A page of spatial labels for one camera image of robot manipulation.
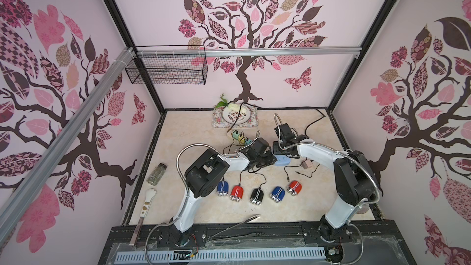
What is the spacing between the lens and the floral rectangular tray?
1128mm

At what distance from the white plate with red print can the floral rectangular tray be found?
0.5 inches

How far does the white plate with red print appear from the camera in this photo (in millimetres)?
1132
